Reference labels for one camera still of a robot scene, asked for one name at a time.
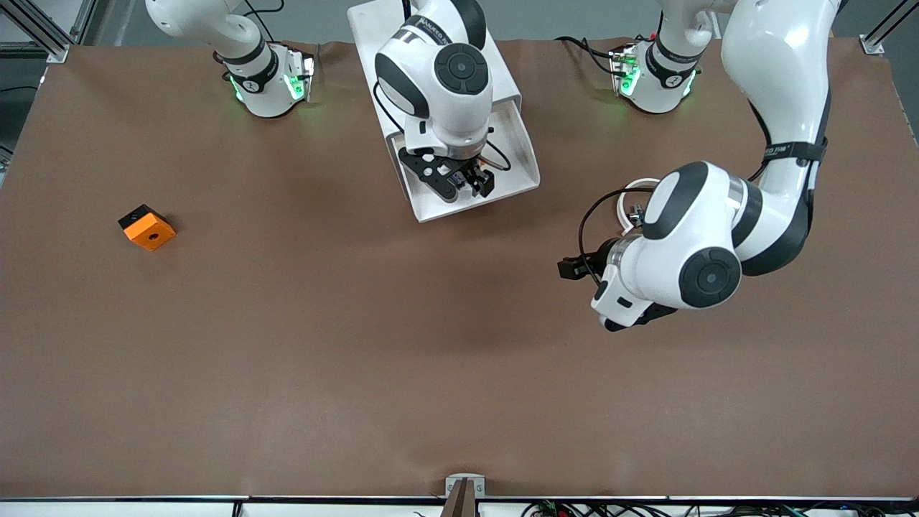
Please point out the aluminium frame profile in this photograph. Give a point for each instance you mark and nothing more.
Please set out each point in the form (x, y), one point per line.
(54, 47)
(872, 44)

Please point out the small black switch component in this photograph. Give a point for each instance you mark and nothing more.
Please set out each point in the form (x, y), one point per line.
(635, 212)

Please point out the brown table mat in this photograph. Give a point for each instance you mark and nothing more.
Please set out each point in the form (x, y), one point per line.
(431, 359)

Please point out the brown camera mount post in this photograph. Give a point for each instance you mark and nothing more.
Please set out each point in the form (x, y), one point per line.
(459, 502)

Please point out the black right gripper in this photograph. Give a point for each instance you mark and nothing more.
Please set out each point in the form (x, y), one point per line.
(475, 172)

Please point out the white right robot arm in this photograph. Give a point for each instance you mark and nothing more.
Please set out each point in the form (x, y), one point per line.
(438, 115)

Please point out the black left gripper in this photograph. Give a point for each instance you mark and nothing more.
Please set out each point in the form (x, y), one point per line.
(605, 256)

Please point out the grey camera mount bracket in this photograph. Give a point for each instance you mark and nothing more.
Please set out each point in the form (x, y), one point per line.
(479, 482)

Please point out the orange and black button box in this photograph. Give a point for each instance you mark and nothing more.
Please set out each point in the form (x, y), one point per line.
(151, 233)

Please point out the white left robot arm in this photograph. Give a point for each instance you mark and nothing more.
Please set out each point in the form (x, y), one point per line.
(775, 72)

